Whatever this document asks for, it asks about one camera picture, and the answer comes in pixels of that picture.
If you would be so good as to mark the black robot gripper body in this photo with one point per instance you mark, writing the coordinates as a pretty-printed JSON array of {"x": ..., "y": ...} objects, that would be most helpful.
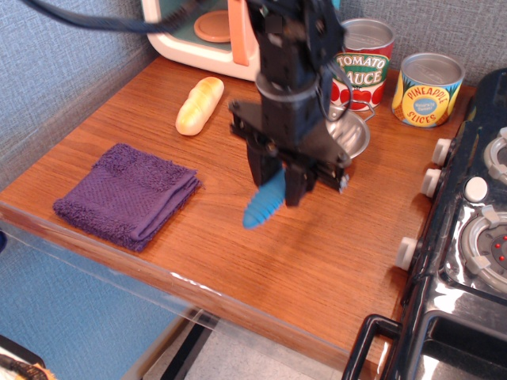
[{"x": 295, "y": 120}]

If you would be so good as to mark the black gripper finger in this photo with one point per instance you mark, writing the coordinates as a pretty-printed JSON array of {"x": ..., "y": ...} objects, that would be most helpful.
[
  {"x": 263, "y": 160},
  {"x": 299, "y": 180}
]

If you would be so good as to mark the blue handled metal fork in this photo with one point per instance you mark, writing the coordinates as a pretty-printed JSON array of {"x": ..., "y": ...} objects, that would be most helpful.
[{"x": 265, "y": 202}]

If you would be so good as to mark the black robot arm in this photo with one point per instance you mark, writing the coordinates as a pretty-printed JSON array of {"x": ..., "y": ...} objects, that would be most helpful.
[{"x": 298, "y": 42}]

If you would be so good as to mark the white stove knob bottom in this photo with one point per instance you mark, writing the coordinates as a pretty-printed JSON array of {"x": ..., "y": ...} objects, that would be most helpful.
[{"x": 405, "y": 253}]

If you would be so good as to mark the white stove knob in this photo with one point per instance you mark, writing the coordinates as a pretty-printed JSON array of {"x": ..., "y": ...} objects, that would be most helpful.
[
  {"x": 440, "y": 151},
  {"x": 430, "y": 182},
  {"x": 405, "y": 253}
]

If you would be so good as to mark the white stove knob middle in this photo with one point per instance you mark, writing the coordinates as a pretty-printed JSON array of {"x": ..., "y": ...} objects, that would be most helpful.
[{"x": 430, "y": 182}]

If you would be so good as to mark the white stove knob top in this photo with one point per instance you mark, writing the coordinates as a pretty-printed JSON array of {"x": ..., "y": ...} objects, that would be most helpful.
[{"x": 440, "y": 151}]

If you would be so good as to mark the purple folded rag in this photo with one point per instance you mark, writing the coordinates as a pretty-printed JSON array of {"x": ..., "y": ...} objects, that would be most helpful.
[{"x": 127, "y": 196}]

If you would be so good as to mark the black toy stove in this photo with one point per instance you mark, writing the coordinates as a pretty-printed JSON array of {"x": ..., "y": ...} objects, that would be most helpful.
[{"x": 454, "y": 303}]

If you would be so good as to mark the toy bread loaf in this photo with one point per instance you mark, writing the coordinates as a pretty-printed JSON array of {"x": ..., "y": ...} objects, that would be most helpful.
[{"x": 199, "y": 106}]

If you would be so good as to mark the tomato sauce can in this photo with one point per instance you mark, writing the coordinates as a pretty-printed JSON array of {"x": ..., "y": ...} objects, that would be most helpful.
[{"x": 366, "y": 59}]

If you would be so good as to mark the teal toy microwave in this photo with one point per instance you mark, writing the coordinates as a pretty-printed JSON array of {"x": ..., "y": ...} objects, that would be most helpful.
[{"x": 288, "y": 42}]

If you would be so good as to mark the orange microwave turntable plate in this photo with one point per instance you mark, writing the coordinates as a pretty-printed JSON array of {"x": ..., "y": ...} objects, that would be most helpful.
[{"x": 213, "y": 27}]

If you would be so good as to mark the pineapple slices can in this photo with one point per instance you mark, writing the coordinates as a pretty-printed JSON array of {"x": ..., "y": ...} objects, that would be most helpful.
[{"x": 427, "y": 89}]

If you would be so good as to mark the orange object bottom left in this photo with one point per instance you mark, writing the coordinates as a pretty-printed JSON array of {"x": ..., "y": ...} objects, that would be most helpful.
[{"x": 22, "y": 370}]

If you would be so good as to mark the small steel bowl with handles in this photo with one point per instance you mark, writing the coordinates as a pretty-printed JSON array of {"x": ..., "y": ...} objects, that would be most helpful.
[{"x": 348, "y": 130}]

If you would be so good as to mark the black oven door handle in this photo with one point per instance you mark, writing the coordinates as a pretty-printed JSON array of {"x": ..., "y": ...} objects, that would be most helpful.
[{"x": 372, "y": 326}]

